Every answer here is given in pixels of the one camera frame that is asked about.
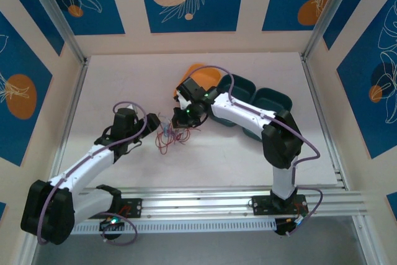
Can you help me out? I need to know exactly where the thin blue cable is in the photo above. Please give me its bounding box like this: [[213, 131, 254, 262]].
[[161, 121, 175, 137]]

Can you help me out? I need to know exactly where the thin red cable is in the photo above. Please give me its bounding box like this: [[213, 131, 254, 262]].
[[154, 118, 203, 156]]

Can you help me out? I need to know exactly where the orange plastic bin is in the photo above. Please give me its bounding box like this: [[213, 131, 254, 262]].
[[172, 63, 223, 102]]

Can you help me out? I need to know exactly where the teal plastic bin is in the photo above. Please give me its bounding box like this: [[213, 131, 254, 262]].
[[210, 73, 257, 128], [243, 87, 294, 143]]

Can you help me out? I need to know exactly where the black base electronics board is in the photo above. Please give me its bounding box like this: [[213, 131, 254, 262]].
[[275, 217, 309, 238], [99, 215, 127, 233]]

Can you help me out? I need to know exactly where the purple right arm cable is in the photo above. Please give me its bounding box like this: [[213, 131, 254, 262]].
[[185, 65, 324, 235]]

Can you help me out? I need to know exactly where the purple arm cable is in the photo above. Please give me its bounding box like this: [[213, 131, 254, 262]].
[[36, 101, 148, 246], [185, 65, 324, 235]]

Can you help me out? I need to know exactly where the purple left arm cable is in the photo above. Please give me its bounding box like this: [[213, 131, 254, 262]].
[[36, 101, 148, 246]]

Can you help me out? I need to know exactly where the aluminium table edge rail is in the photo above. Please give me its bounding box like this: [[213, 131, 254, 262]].
[[300, 53, 349, 190], [46, 56, 91, 192]]

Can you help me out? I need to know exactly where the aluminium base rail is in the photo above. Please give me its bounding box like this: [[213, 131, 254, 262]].
[[73, 185, 373, 222]]

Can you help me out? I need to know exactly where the white slotted cable duct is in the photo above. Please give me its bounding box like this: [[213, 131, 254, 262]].
[[73, 218, 277, 235]]

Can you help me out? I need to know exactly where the aluminium frame post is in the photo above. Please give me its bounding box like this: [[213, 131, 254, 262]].
[[22, 0, 88, 65], [301, 0, 358, 60]]

